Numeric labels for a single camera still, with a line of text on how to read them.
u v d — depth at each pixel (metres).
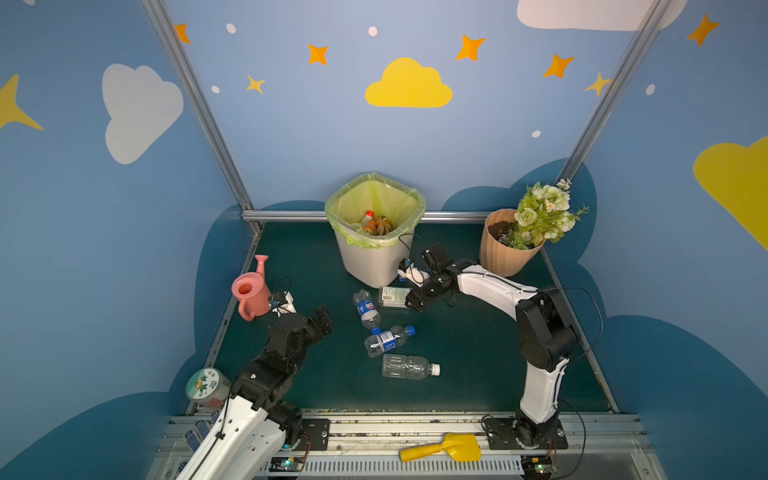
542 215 0.89
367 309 0.93
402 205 0.95
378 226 1.00
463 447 0.73
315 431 0.75
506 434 0.75
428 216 0.89
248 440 0.47
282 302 0.65
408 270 0.84
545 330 0.51
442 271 0.73
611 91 0.83
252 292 0.88
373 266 0.93
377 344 0.88
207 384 0.74
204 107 0.85
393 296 0.97
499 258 0.98
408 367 0.80
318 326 0.68
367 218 1.04
